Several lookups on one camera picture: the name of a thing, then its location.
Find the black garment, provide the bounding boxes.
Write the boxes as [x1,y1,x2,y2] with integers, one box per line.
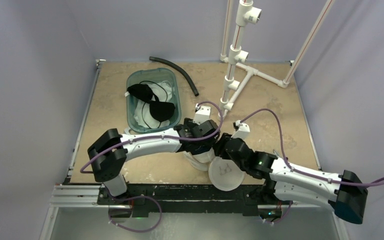
[126,80,176,130]

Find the pale mint white bra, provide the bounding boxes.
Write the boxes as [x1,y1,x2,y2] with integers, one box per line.
[132,78,176,130]

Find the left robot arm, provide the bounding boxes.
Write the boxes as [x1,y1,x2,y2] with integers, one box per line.
[87,118,220,205]

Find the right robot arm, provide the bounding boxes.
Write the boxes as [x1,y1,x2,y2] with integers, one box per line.
[213,133,368,225]

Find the teal transparent plastic tub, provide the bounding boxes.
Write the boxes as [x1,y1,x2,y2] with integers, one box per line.
[125,68,182,134]

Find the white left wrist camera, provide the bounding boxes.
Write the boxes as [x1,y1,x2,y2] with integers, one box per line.
[193,104,211,125]

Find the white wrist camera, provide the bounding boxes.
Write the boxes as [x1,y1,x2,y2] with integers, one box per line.
[232,120,250,140]
[193,104,211,125]

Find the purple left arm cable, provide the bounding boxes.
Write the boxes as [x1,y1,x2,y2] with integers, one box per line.
[79,100,225,175]

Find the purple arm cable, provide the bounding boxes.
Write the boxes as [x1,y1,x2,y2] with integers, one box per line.
[239,108,384,188]
[79,100,225,175]

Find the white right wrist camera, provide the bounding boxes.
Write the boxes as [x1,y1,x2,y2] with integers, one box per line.
[232,120,250,140]

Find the black rubber hose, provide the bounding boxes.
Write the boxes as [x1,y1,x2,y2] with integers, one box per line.
[148,55,200,98]

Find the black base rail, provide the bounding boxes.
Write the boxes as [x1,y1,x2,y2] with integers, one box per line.
[97,183,289,219]

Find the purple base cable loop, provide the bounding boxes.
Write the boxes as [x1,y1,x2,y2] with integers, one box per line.
[108,195,163,234]

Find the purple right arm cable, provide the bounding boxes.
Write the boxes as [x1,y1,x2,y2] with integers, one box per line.
[239,108,384,188]

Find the white PVC pipe frame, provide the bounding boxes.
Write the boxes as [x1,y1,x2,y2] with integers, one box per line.
[218,0,335,119]

